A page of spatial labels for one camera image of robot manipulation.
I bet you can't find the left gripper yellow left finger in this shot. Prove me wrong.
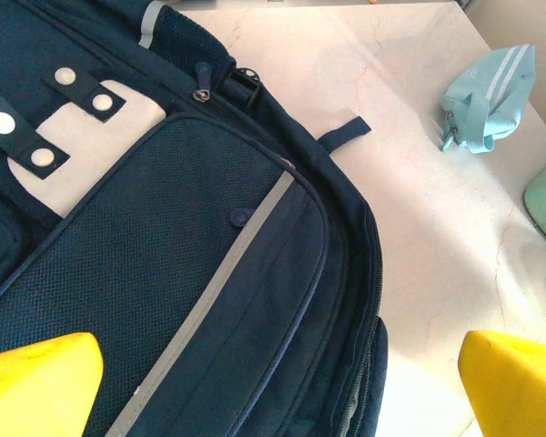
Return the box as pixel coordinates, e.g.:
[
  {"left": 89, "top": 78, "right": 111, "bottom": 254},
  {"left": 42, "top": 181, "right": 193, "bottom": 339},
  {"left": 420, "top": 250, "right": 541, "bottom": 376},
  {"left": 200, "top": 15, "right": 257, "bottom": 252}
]
[{"left": 0, "top": 331, "right": 105, "bottom": 437}]

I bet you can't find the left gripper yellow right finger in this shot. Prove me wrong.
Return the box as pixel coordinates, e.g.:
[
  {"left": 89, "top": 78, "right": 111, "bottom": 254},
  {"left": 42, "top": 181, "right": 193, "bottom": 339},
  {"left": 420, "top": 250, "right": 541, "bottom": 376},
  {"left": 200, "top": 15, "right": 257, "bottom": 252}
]
[{"left": 457, "top": 330, "right": 546, "bottom": 437}]

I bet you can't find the navy blue backpack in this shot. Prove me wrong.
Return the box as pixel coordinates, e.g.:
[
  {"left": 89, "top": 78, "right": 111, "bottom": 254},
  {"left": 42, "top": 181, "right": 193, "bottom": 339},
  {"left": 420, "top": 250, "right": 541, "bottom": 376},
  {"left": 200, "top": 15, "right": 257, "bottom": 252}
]
[{"left": 0, "top": 0, "right": 388, "bottom": 437}]

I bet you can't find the light blue pencil pouch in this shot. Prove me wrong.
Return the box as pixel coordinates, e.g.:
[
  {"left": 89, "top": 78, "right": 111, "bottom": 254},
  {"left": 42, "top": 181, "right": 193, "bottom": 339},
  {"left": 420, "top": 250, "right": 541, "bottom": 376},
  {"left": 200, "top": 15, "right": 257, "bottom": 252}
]
[{"left": 439, "top": 44, "right": 537, "bottom": 155}]

